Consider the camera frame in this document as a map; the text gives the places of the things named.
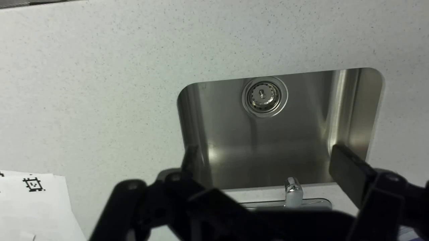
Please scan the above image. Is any round metal sink drain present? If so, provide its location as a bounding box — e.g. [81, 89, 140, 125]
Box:
[242, 77, 290, 117]

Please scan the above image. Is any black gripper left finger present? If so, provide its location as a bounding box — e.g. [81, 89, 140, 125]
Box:
[89, 168, 269, 241]

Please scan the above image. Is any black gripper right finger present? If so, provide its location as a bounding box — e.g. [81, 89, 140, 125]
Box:
[329, 144, 429, 241]

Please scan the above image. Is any chrome faucet spout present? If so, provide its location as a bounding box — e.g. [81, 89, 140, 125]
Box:
[285, 176, 304, 207]

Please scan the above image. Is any white paper with marker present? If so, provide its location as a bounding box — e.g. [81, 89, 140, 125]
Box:
[0, 169, 88, 241]

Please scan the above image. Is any stainless steel sink basin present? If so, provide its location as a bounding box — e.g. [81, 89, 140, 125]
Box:
[178, 66, 385, 188]

